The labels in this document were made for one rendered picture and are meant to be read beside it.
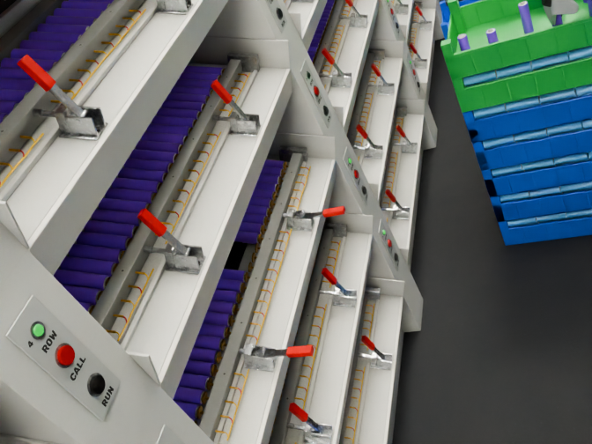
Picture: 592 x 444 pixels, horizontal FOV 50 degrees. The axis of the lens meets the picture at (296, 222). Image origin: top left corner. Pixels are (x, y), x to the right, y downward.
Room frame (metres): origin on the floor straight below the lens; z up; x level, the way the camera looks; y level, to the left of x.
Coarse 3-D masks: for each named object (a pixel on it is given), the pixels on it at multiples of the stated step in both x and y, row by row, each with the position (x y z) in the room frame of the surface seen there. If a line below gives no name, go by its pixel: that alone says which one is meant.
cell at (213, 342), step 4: (200, 336) 0.67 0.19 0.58; (204, 336) 0.66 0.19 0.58; (208, 336) 0.66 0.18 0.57; (196, 340) 0.66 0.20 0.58; (200, 340) 0.66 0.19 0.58; (204, 340) 0.66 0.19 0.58; (208, 340) 0.65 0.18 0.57; (212, 340) 0.65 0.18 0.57; (216, 340) 0.65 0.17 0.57; (220, 340) 0.65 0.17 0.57; (196, 344) 0.66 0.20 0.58; (200, 344) 0.66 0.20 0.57; (204, 344) 0.65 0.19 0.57; (208, 344) 0.65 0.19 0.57; (212, 344) 0.65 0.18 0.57; (216, 344) 0.65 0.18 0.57; (220, 344) 0.65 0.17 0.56; (204, 348) 0.65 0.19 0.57; (208, 348) 0.65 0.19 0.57; (212, 348) 0.65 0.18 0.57; (216, 348) 0.64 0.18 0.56; (220, 348) 0.65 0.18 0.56
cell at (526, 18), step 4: (520, 4) 1.08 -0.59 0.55; (524, 4) 1.07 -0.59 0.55; (528, 4) 1.07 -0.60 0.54; (520, 8) 1.08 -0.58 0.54; (524, 8) 1.07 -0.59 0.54; (528, 8) 1.07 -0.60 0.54; (520, 12) 1.08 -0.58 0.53; (524, 12) 1.07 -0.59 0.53; (528, 12) 1.07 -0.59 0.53; (524, 16) 1.07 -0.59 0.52; (528, 16) 1.07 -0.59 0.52; (524, 20) 1.08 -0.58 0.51; (528, 20) 1.07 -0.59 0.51; (524, 24) 1.08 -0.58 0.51; (528, 24) 1.07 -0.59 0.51; (532, 24) 1.08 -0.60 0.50; (524, 28) 1.08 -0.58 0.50; (528, 28) 1.07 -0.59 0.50; (532, 28) 1.07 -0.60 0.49; (524, 32) 1.08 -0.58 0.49; (528, 32) 1.07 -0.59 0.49
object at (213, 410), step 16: (288, 176) 0.93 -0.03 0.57; (288, 192) 0.89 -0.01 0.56; (272, 224) 0.83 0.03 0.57; (272, 240) 0.80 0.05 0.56; (256, 272) 0.74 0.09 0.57; (256, 288) 0.71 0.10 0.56; (272, 288) 0.72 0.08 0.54; (240, 304) 0.69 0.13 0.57; (256, 304) 0.70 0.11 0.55; (240, 320) 0.67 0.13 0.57; (240, 336) 0.64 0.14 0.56; (224, 352) 0.62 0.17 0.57; (224, 368) 0.60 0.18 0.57; (224, 384) 0.58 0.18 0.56; (208, 400) 0.56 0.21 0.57; (224, 400) 0.56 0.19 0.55; (208, 416) 0.54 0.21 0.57; (224, 416) 0.55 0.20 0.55; (208, 432) 0.52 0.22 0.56; (224, 432) 0.53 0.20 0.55
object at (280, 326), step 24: (288, 144) 1.02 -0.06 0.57; (312, 144) 0.99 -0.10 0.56; (312, 168) 0.97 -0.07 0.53; (312, 192) 0.91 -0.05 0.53; (288, 240) 0.82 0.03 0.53; (312, 240) 0.80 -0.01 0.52; (240, 264) 0.79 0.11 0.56; (288, 264) 0.77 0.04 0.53; (312, 264) 0.79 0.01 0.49; (288, 288) 0.72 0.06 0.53; (264, 312) 0.69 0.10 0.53; (288, 312) 0.68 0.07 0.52; (264, 336) 0.65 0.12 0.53; (288, 336) 0.64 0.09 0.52; (288, 360) 0.64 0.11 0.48; (240, 384) 0.59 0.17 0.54; (264, 384) 0.58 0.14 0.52; (240, 408) 0.56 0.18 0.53; (264, 408) 0.55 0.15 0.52; (240, 432) 0.53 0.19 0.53; (264, 432) 0.52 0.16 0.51
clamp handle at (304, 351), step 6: (264, 348) 0.61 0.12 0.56; (288, 348) 0.59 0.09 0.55; (294, 348) 0.59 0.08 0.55; (300, 348) 0.58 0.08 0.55; (306, 348) 0.58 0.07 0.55; (312, 348) 0.57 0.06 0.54; (264, 354) 0.61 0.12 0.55; (270, 354) 0.60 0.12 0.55; (276, 354) 0.60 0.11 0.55; (282, 354) 0.59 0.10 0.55; (288, 354) 0.58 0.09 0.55; (294, 354) 0.58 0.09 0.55; (300, 354) 0.57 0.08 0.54; (306, 354) 0.57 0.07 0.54; (312, 354) 0.57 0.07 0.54
